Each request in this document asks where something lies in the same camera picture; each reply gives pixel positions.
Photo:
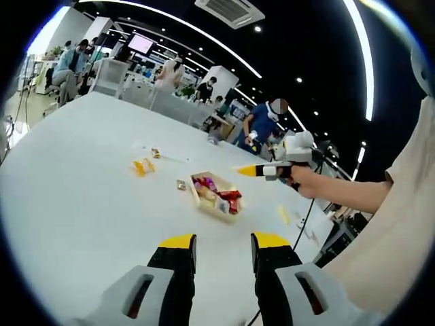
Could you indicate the white mesh office chair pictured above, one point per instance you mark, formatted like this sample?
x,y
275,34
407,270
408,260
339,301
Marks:
x,y
110,76

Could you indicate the red food bar packet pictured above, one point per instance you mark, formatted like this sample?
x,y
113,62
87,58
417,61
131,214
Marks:
x,y
234,207
231,195

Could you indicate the person's right hand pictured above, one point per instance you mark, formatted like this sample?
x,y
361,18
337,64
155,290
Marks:
x,y
306,183

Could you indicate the curved ceiling light strip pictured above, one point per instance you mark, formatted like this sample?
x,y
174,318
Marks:
x,y
190,25
362,51

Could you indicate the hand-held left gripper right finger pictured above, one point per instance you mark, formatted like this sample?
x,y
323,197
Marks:
x,y
268,261

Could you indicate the yellow paper strip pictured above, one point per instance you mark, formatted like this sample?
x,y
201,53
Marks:
x,y
284,215

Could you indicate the large purple food packet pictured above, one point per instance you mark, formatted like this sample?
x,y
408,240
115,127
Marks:
x,y
204,183

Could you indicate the person's beige shirt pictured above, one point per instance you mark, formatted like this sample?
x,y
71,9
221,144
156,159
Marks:
x,y
391,220

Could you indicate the cream hexagonal container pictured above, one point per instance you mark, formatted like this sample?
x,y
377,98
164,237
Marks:
x,y
207,207

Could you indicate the green potted plant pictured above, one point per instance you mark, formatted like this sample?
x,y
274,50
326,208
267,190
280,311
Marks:
x,y
57,51
187,91

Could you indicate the grey crumpled cloth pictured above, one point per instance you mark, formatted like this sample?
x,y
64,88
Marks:
x,y
214,140

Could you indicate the white worn chest device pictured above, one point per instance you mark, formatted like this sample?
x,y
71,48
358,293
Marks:
x,y
421,68

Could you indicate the ceiling air conditioner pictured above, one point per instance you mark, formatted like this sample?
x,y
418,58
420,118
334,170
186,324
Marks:
x,y
231,12

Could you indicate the frosted desk partition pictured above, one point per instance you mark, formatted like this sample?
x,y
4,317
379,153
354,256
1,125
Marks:
x,y
170,105

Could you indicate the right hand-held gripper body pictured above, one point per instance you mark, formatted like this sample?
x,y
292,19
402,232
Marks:
x,y
299,153

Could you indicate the round ceiling downlights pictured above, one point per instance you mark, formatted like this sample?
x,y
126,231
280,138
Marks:
x,y
258,29

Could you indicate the gold food candy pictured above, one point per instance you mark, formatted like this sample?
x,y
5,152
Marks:
x,y
181,185
156,153

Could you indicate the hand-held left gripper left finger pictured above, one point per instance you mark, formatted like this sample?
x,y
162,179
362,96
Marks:
x,y
173,268

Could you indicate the yellow food packet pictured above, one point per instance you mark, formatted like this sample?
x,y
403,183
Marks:
x,y
144,168

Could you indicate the bright pink-white monitor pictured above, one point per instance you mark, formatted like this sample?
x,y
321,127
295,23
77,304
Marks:
x,y
140,44

